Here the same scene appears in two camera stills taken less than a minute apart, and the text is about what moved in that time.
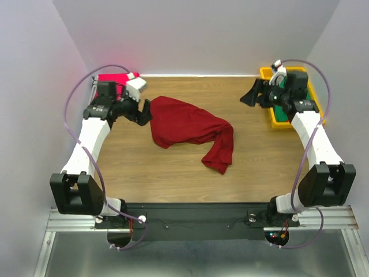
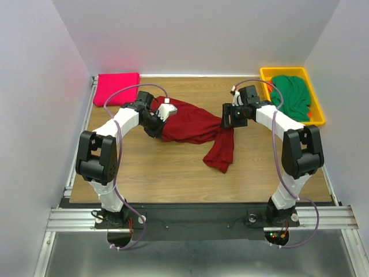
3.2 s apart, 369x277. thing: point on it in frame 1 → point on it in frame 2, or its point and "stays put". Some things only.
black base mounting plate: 196,221 stays put
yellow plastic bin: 267,73 stays put
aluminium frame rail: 332,221 stays put
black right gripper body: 275,96 → 238,118
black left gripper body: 128,108 → 153,124
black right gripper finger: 251,97 → 227,115
